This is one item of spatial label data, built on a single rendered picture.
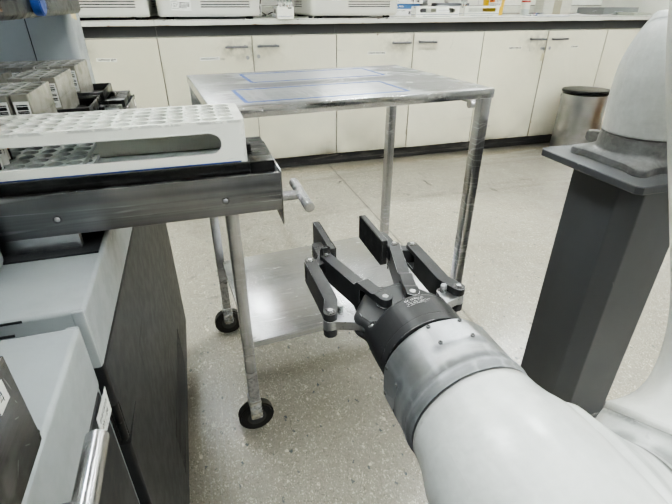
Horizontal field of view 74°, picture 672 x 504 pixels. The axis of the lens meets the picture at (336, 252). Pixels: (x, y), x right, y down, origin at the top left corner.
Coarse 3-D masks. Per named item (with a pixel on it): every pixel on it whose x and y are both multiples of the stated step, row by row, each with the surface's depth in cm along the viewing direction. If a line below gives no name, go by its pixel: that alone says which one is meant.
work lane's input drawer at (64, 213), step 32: (256, 160) 53; (0, 192) 46; (32, 192) 47; (64, 192) 47; (96, 192) 48; (128, 192) 49; (160, 192) 50; (192, 192) 51; (224, 192) 52; (256, 192) 53; (288, 192) 61; (0, 224) 47; (32, 224) 48; (64, 224) 48; (96, 224) 49; (128, 224) 51
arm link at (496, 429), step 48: (480, 384) 26; (528, 384) 26; (432, 432) 26; (480, 432) 23; (528, 432) 22; (576, 432) 22; (432, 480) 24; (480, 480) 22; (528, 480) 20; (576, 480) 20; (624, 480) 20
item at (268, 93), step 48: (192, 96) 113; (240, 96) 87; (288, 96) 87; (336, 96) 87; (384, 96) 88; (432, 96) 91; (480, 96) 95; (384, 144) 142; (480, 144) 101; (384, 192) 149; (240, 240) 90; (240, 288) 95; (288, 288) 125; (288, 336) 109
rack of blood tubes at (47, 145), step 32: (0, 128) 47; (32, 128) 47; (64, 128) 48; (96, 128) 47; (128, 128) 47; (160, 128) 48; (192, 128) 49; (224, 128) 50; (32, 160) 49; (64, 160) 49; (96, 160) 55; (128, 160) 56; (160, 160) 50; (192, 160) 51; (224, 160) 52
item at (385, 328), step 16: (384, 288) 40; (400, 288) 40; (368, 304) 38; (400, 304) 34; (416, 304) 34; (432, 304) 34; (448, 304) 36; (368, 320) 36; (384, 320) 34; (400, 320) 33; (416, 320) 32; (432, 320) 32; (368, 336) 36; (384, 336) 34; (400, 336) 32; (384, 352) 33; (384, 368) 33
